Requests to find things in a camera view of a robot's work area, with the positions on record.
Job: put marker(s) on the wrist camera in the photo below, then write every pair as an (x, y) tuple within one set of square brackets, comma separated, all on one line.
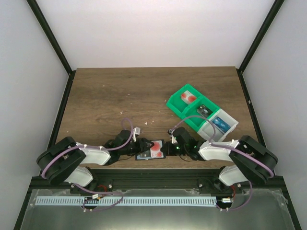
[(135, 133), (172, 138)]

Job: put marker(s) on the black vip credit card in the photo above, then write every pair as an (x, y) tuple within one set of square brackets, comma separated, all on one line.
[(143, 156)]

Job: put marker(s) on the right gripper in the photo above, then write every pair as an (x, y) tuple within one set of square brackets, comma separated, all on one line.
[(168, 147)]

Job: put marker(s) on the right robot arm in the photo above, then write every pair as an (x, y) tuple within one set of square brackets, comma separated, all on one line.
[(251, 161)]

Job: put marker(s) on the red dotted card stack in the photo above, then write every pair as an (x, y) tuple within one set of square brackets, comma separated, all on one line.
[(188, 97)]

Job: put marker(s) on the blue card stack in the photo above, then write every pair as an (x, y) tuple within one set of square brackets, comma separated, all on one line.
[(221, 124)]

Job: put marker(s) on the black card holder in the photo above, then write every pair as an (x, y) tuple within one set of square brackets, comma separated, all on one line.
[(161, 150)]

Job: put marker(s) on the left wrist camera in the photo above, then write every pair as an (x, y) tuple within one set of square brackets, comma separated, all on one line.
[(135, 133)]

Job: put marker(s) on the light blue cable duct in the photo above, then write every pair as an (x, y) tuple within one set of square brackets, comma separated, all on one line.
[(202, 201)]

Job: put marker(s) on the dark card stack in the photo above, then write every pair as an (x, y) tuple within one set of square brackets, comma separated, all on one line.
[(204, 111)]

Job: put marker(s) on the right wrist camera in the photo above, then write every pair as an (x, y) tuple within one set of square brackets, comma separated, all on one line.
[(172, 138)]

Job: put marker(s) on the black aluminium frame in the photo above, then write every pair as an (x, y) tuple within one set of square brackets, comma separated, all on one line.
[(159, 179)]

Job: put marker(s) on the red circle credit card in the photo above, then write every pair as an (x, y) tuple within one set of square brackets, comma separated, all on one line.
[(155, 151)]

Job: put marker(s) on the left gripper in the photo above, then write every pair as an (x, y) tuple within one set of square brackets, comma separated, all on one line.
[(140, 146)]

